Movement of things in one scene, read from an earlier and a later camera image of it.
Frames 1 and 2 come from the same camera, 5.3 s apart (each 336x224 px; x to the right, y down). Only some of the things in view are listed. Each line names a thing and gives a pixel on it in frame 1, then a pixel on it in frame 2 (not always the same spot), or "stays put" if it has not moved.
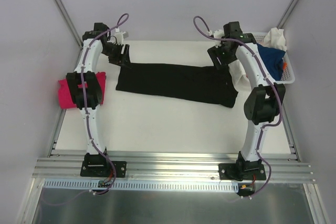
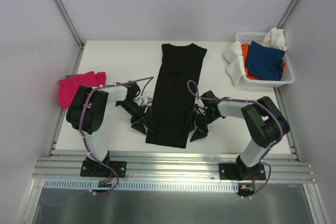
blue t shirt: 272,59 stays put
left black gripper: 121,55 → 140,118
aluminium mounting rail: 176,166 stays put
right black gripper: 218,56 → 197,124
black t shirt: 194,83 → 175,95
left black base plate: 102,168 stays put
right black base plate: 242,171 stays put
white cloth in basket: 275,39 stays put
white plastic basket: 287,75 stays put
